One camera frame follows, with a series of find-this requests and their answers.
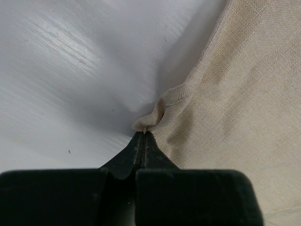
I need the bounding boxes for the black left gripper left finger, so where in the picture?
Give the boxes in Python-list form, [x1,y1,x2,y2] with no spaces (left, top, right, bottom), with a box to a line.
[0,134,142,226]

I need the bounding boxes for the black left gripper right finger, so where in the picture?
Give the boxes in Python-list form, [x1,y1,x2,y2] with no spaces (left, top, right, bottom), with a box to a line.
[135,132,263,226]

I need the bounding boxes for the beige cloth napkin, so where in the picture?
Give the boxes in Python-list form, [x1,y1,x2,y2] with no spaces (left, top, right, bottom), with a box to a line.
[133,0,301,226]

